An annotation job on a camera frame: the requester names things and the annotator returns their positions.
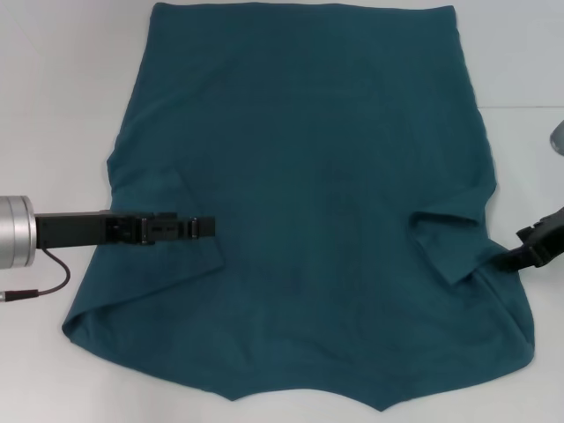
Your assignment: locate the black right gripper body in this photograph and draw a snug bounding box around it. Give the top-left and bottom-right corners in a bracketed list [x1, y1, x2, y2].
[516, 202, 564, 269]

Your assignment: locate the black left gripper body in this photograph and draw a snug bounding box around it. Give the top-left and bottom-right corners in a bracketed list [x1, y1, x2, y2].
[33, 210, 145, 249]

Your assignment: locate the blue t-shirt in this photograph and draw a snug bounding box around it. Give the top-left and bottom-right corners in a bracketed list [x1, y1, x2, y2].
[60, 2, 537, 401]

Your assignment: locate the dark red left arm cable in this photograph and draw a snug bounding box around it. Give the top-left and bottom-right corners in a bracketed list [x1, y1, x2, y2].
[0, 248, 72, 304]

